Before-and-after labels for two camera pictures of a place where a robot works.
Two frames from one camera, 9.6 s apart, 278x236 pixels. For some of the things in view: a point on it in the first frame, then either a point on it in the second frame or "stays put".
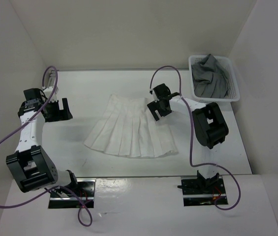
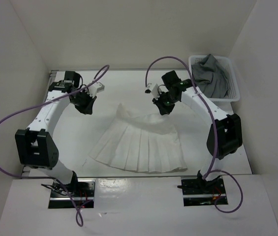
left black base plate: (85, 190) stays put
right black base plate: (193, 195) stays put
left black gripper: (61, 114) → (88, 108)
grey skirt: (210, 79) stays put
